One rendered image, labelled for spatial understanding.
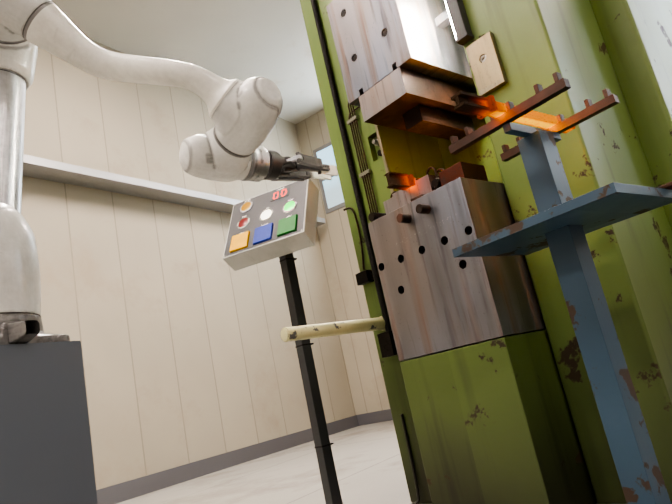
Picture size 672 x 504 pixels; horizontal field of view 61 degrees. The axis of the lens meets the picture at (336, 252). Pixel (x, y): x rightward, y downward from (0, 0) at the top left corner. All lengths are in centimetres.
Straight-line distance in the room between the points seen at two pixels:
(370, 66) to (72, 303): 311
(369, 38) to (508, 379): 119
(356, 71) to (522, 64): 57
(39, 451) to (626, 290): 133
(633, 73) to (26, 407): 191
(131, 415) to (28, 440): 359
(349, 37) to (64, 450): 159
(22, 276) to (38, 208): 352
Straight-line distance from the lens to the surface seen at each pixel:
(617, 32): 223
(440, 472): 177
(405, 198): 183
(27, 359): 107
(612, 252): 164
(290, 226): 200
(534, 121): 148
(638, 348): 163
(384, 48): 200
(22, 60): 155
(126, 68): 137
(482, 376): 161
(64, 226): 469
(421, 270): 171
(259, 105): 123
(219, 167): 133
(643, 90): 214
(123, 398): 461
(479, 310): 159
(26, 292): 112
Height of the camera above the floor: 42
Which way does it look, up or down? 13 degrees up
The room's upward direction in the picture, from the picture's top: 12 degrees counter-clockwise
